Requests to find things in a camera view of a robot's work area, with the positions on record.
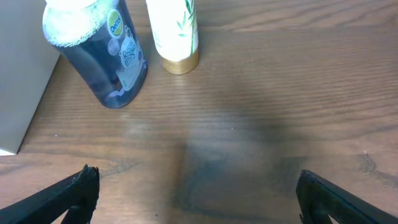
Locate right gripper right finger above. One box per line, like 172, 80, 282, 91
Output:
296, 170, 397, 224

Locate clear foam soap pump bottle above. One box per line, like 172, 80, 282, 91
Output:
42, 0, 147, 109

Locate white box with pink interior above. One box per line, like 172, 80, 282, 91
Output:
1, 0, 60, 156

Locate white lotion tube gold cap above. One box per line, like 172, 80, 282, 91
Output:
146, 0, 199, 75

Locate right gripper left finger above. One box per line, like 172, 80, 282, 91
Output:
1, 165, 100, 224

